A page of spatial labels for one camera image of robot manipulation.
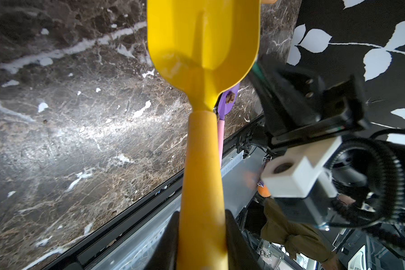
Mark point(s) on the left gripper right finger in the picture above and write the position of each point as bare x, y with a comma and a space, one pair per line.
240, 256

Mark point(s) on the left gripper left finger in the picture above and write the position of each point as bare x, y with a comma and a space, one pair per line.
165, 254

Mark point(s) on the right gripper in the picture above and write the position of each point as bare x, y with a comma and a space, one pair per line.
299, 109

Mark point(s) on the purple round trowel pink handle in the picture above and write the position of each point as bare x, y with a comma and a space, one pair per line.
225, 105

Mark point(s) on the yellow shovel blue tip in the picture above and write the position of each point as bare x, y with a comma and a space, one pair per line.
202, 48

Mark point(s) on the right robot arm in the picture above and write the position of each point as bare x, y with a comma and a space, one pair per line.
369, 175

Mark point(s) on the orange ball under table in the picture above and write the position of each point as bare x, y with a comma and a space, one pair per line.
263, 190

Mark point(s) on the black front rail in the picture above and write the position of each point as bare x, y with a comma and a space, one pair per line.
128, 241

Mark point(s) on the white slotted cable duct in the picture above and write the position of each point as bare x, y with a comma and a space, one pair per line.
230, 161

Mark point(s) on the yellow shovel wooden handle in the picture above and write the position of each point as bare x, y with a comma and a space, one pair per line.
268, 2

